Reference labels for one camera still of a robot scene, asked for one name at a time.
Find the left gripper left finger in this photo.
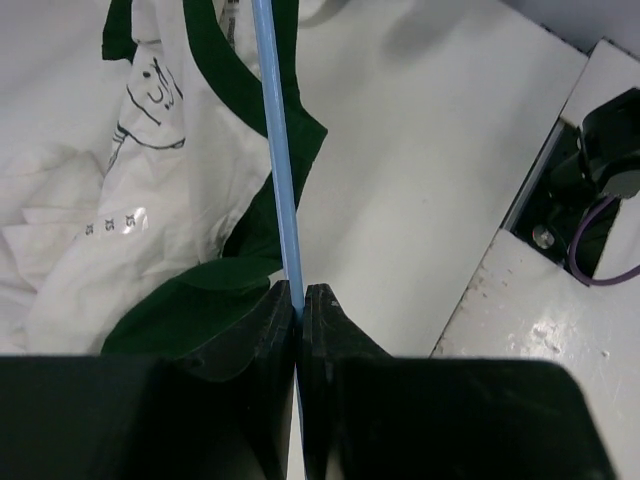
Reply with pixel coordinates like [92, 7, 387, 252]
[1, 281, 295, 479]

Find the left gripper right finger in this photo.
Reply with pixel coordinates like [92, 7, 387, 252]
[297, 284, 616, 479]

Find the green and white t-shirt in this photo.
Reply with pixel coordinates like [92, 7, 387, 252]
[0, 0, 330, 357]

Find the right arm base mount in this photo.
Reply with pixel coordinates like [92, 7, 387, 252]
[503, 87, 639, 287]

